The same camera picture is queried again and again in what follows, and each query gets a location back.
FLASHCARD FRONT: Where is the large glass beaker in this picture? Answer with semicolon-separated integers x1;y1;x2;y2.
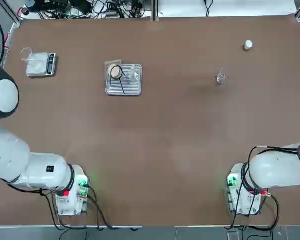
20;47;45;72

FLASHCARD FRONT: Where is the black metal tripod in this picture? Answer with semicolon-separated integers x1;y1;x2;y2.
109;63;128;96

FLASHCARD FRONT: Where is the glass alcohol lamp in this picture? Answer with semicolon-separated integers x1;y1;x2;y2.
126;65;141;82

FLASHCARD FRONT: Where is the silver digital scale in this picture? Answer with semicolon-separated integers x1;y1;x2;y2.
25;51;58;78

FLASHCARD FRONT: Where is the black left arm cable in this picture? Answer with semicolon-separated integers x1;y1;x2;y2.
39;183;141;231

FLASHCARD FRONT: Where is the small glass beaker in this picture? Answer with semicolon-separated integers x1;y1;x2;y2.
214;66;228;86

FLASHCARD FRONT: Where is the aluminium frame post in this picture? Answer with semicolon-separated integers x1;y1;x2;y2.
0;0;22;70
152;0;159;22

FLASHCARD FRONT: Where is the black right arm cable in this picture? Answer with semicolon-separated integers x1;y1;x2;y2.
228;144;300;231

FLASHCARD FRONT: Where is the ribbed metal tray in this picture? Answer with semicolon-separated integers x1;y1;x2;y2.
105;63;143;97

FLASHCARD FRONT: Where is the black cable bundle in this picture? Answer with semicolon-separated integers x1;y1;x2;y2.
19;0;153;20

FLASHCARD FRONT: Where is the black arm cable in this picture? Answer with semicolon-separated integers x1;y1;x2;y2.
228;144;300;231
39;183;141;231

